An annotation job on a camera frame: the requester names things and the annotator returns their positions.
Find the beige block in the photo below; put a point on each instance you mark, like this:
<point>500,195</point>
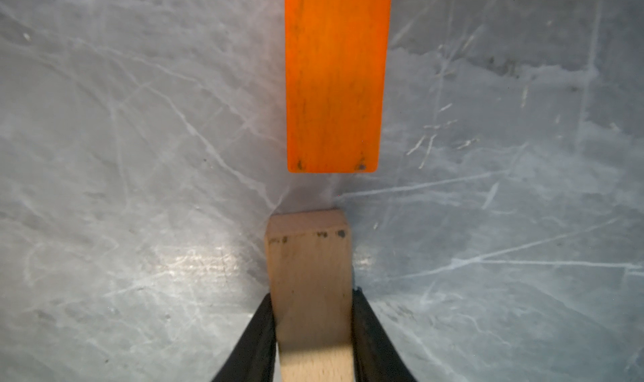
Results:
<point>309,260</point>

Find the orange block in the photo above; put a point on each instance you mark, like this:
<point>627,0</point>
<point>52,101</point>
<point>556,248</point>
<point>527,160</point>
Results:
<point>335,63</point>

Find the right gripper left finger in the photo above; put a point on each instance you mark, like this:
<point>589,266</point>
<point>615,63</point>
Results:
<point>254,356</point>

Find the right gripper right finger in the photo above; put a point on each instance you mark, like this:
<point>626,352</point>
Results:
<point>375,357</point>

